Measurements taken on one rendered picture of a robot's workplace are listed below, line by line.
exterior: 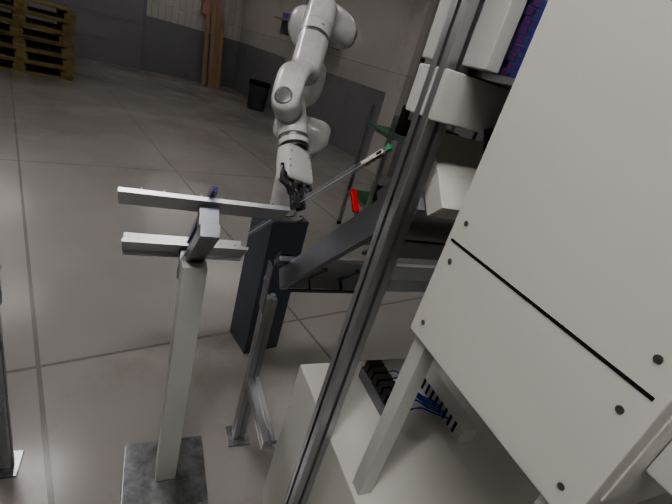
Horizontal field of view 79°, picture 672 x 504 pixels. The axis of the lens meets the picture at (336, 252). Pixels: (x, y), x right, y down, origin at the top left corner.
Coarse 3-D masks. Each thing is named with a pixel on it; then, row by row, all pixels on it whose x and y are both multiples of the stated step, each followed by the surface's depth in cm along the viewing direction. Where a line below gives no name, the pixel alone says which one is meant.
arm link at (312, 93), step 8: (296, 8) 133; (304, 8) 132; (296, 16) 132; (288, 24) 135; (296, 24) 133; (288, 32) 137; (296, 32) 134; (296, 40) 136; (320, 80) 146; (304, 88) 147; (312, 88) 147; (320, 88) 149; (312, 96) 149; (312, 104) 154; (272, 128) 162
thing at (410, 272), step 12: (336, 264) 119; (348, 264) 120; (360, 264) 121; (396, 264) 126; (408, 264) 128; (324, 276) 134; (336, 276) 135; (396, 276) 141; (408, 276) 142; (420, 276) 143
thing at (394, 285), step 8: (304, 280) 132; (312, 280) 133; (320, 280) 134; (328, 280) 136; (336, 280) 137; (344, 280) 138; (352, 280) 140; (392, 280) 147; (400, 280) 148; (288, 288) 130; (296, 288) 130; (304, 288) 131; (312, 288) 132; (320, 288) 133; (328, 288) 135; (336, 288) 136; (344, 288) 137; (352, 288) 139; (392, 288) 146; (400, 288) 147; (408, 288) 149; (416, 288) 150; (424, 288) 152
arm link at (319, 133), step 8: (312, 120) 160; (320, 120) 162; (312, 128) 158; (320, 128) 159; (328, 128) 161; (312, 136) 159; (320, 136) 159; (328, 136) 161; (312, 144) 160; (320, 144) 161; (312, 152) 162
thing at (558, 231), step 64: (576, 0) 44; (640, 0) 38; (576, 64) 43; (640, 64) 38; (512, 128) 51; (576, 128) 43; (640, 128) 37; (512, 192) 50; (576, 192) 43; (640, 192) 37; (448, 256) 59; (512, 256) 49; (576, 256) 42; (640, 256) 37; (448, 320) 59; (512, 320) 49; (576, 320) 42; (640, 320) 36; (512, 384) 48; (576, 384) 41; (640, 384) 36; (384, 448) 75; (512, 448) 47; (576, 448) 41; (640, 448) 37
